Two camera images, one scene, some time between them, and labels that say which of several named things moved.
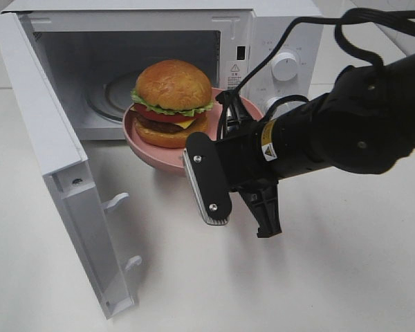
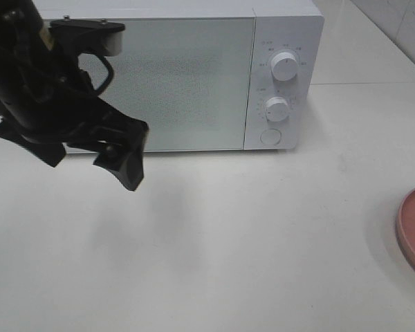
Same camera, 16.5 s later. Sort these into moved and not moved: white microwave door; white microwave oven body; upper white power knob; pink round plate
Moved: white microwave door; pink round plate
Not moved: upper white power knob; white microwave oven body
